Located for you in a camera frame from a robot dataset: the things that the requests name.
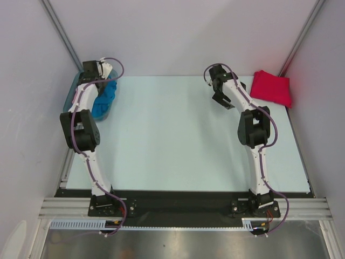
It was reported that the right slotted cable duct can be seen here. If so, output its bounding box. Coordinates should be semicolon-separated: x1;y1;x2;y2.
242;218;270;231

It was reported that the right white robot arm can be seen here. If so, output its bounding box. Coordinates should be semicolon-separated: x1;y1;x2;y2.
204;63;274;216

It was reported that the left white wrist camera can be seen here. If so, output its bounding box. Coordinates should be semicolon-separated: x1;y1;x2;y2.
98;58;113;79

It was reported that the aluminium front rail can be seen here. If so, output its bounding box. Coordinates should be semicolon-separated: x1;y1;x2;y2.
39;197;333;220

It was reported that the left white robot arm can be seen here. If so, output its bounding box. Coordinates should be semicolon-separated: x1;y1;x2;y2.
60;58;119;216

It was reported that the black front mat strip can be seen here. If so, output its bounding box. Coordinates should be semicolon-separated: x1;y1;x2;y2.
55;189;313;229

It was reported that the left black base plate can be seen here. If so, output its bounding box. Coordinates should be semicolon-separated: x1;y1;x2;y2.
88;195;137;217

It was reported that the left aluminium corner post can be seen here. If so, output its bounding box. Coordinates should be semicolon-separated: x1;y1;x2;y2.
39;0;82;71

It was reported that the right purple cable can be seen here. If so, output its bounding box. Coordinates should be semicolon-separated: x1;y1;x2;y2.
203;63;291;237

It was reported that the dark blue t shirt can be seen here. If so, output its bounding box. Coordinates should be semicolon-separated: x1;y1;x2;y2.
91;81;117;121

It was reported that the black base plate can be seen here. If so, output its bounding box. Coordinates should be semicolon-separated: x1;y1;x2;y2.
230;200;281;218
88;195;137;217

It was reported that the aluminium corner post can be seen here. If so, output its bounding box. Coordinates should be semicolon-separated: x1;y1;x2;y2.
277;0;328;77
39;0;82;71

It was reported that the folded red t shirt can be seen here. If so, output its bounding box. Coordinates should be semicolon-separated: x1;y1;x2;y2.
250;70;292;108

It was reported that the right aluminium corner post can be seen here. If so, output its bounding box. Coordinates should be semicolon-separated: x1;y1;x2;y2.
277;0;328;77

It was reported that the teal plastic basket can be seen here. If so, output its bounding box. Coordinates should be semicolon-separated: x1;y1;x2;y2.
63;69;120;122

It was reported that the left slotted cable duct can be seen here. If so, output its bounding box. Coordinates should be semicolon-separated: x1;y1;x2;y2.
50;219;122;230

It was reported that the slotted cable duct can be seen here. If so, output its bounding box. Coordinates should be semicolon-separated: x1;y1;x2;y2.
242;218;270;231
50;219;122;230

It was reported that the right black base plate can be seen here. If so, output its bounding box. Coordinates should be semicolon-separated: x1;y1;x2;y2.
230;200;281;218

